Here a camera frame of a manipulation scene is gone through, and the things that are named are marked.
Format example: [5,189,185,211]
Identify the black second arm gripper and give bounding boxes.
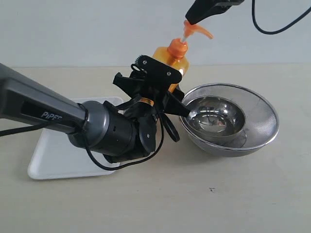
[185,0,244,25]

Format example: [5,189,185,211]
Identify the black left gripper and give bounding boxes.
[113,72,190,117]

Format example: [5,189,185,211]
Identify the orange pump soap bottle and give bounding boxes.
[152,20,214,94]

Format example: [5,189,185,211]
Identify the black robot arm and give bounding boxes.
[0,55,190,171]

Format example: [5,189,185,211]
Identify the small stainless steel bowl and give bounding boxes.
[182,96,246,143]

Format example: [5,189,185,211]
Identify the steel mesh colander bowl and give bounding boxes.
[179,83,279,157]

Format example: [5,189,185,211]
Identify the white rectangular foam tray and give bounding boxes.
[27,96,125,181]

